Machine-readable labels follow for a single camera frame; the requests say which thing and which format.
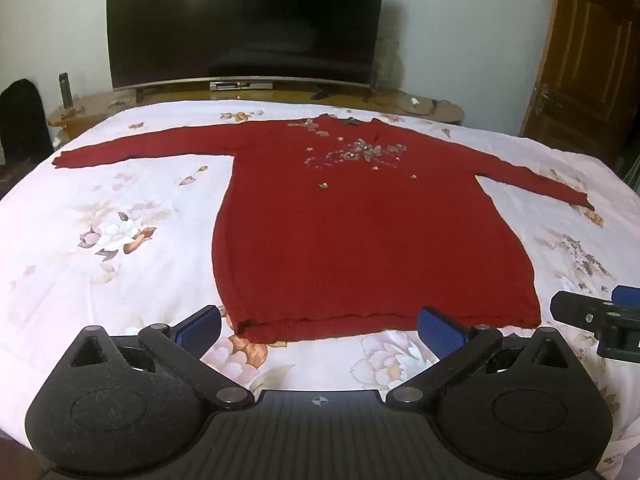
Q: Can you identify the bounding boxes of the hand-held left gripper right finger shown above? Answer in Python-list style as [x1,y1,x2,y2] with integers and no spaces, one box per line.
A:
[386,306,576,407]

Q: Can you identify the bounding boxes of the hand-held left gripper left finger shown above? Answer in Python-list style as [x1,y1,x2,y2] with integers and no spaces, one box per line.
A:
[67,305,253,409]

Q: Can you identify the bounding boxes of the red knitted sweater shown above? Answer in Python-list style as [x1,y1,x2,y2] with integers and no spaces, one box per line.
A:
[52,114,596,345]

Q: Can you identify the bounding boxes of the floral white bedsheet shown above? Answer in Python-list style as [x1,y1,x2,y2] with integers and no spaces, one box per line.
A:
[0,99,640,480]

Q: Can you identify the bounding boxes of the brown wooden door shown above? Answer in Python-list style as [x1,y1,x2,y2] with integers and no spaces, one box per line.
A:
[517,0,640,171]

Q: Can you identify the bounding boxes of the wooden television stand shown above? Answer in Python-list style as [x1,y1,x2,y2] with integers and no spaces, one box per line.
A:
[47,77,466,138]

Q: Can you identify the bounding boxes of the silver set-top box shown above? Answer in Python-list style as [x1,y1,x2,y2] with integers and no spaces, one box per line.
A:
[209,80,275,91]

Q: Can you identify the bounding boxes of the black chair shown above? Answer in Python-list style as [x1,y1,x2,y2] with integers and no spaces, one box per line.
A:
[0,78,53,181]

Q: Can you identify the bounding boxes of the black flat television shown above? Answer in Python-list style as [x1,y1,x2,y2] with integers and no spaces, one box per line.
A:
[106,0,388,101]

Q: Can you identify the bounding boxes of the metal door handle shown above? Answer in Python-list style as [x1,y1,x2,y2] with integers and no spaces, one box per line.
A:
[534,82,551,119]

